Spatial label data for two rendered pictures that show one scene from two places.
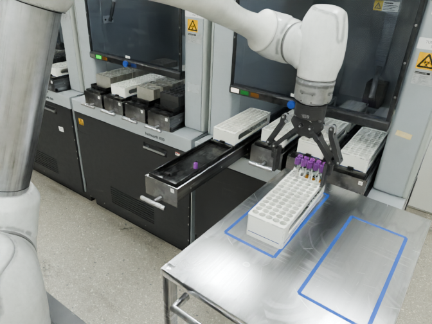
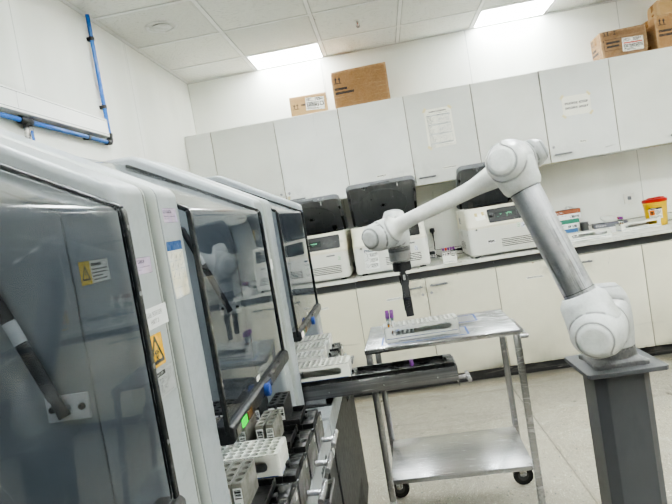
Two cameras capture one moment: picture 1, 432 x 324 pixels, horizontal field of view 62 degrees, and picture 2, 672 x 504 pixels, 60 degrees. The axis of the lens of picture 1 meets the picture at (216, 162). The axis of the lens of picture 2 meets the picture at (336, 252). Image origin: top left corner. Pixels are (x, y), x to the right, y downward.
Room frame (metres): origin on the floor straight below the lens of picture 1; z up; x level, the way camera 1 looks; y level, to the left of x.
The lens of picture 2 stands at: (2.16, 1.71, 1.34)
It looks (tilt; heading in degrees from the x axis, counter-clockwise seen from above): 3 degrees down; 242
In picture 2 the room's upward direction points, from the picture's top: 9 degrees counter-clockwise
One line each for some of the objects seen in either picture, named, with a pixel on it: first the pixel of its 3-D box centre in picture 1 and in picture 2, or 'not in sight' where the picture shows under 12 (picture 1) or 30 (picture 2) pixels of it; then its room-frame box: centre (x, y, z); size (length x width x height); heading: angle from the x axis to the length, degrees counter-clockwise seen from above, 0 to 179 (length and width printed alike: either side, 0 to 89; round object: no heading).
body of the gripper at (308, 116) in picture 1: (308, 118); (402, 272); (0.84, -0.22, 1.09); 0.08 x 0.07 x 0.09; 57
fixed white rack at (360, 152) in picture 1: (363, 148); (297, 347); (1.21, -0.55, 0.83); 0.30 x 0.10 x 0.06; 147
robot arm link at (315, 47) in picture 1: (317, 41); (394, 228); (0.85, -0.22, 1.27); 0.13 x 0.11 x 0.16; 30
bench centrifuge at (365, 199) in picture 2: not in sight; (386, 224); (-0.35, -2.08, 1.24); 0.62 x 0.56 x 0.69; 57
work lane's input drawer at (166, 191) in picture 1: (217, 153); (362, 381); (1.22, -0.01, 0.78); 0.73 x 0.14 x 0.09; 147
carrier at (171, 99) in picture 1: (170, 100); (285, 407); (1.60, 0.23, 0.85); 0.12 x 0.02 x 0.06; 57
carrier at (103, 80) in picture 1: (104, 81); (245, 485); (1.85, 0.61, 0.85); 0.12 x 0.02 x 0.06; 57
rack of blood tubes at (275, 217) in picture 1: (289, 203); (420, 327); (0.81, -0.20, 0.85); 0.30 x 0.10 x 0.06; 147
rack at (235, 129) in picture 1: (243, 126); (308, 373); (1.37, -0.10, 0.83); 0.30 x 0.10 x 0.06; 147
